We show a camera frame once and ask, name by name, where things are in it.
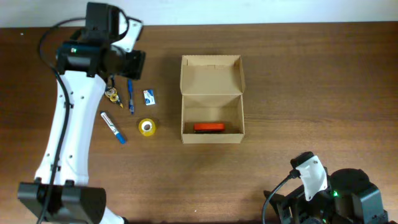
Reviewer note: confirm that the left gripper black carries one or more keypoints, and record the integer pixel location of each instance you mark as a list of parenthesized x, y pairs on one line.
[(137, 64)]

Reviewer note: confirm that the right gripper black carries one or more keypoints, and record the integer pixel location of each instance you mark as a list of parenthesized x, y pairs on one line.
[(280, 203)]

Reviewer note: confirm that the white blue staples box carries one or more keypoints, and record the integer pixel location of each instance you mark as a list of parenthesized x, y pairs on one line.
[(149, 97)]

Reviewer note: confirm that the orange stapler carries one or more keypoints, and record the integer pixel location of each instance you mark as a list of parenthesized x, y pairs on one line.
[(208, 127)]

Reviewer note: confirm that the brown cardboard box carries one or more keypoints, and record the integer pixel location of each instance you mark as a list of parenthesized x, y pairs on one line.
[(212, 88)]

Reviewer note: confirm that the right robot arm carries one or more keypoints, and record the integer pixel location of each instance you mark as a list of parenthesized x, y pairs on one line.
[(348, 197)]

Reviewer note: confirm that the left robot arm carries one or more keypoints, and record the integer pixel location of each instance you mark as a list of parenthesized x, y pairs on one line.
[(60, 191)]

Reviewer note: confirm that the blue pen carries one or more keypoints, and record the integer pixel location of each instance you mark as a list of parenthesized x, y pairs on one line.
[(131, 96)]

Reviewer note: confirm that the yellow correction tape dispenser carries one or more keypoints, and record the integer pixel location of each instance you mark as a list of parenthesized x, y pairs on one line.
[(112, 94)]

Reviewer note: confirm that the yellow tape roll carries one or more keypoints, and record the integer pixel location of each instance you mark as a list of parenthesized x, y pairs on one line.
[(147, 127)]

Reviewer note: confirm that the white blue marker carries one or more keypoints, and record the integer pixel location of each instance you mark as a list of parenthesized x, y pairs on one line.
[(112, 127)]

